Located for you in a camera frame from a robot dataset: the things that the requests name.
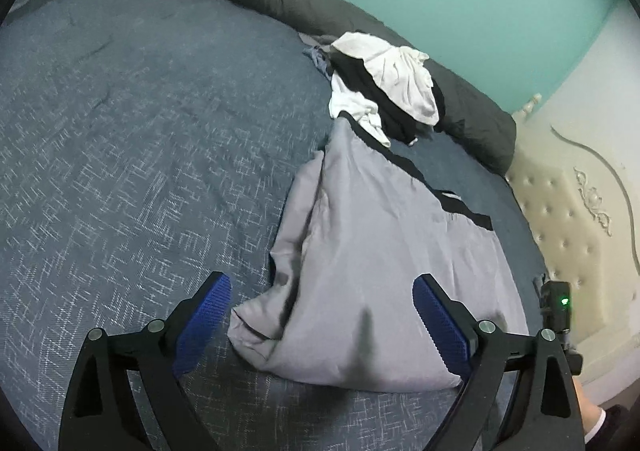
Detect white and black garment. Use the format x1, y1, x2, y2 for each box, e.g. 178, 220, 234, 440
330, 51, 446, 144

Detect cream tufted headboard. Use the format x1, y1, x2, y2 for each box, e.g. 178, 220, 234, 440
505, 91, 640, 397

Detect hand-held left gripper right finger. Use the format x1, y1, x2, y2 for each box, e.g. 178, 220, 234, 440
411, 273, 586, 451

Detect grey jacket with black lining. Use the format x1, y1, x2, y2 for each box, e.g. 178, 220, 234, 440
227, 113, 531, 392

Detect small blue-grey cloth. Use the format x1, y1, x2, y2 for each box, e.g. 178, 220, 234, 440
301, 43, 334, 80

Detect person's right forearm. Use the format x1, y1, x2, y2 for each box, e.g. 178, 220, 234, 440
572, 376, 640, 449

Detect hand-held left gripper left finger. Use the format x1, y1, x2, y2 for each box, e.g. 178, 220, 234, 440
57, 271, 233, 451

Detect bed with blue sheet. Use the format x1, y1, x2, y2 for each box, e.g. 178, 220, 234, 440
0, 0, 551, 451

